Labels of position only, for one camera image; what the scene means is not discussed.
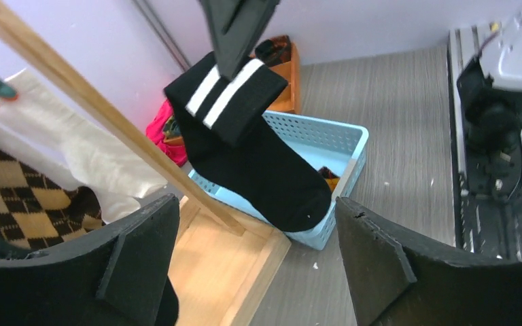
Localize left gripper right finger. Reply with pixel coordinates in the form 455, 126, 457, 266
335, 197, 522, 325

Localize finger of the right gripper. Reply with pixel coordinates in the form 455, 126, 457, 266
199, 0, 280, 80

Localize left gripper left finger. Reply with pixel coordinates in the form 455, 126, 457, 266
0, 195, 180, 325

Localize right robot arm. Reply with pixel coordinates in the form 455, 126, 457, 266
187, 1, 522, 154

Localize wooden compartment tray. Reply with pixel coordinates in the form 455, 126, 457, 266
249, 40, 302, 115

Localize wooden hanging rack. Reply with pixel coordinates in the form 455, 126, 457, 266
0, 1, 291, 325

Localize red yellow argyle sock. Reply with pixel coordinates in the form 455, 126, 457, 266
318, 166, 341, 192

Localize brown argyle sock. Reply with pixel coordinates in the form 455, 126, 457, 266
0, 150, 104, 259

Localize pink cloth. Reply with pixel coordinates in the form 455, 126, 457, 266
145, 99, 188, 167

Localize light blue plastic basket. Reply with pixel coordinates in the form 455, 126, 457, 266
188, 110, 371, 252

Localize white sock right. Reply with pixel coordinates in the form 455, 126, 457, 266
0, 69, 168, 223

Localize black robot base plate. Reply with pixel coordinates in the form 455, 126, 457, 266
449, 28, 522, 261

